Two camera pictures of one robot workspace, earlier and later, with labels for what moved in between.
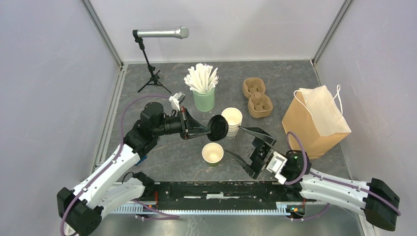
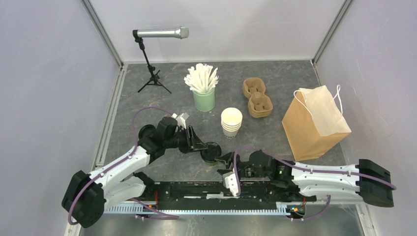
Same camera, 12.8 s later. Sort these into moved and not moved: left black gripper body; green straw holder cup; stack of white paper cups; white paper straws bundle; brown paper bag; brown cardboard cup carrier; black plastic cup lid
Moved: black plastic cup lid; left black gripper body
Not moved: brown cardboard cup carrier; stack of white paper cups; white paper straws bundle; brown paper bag; green straw holder cup
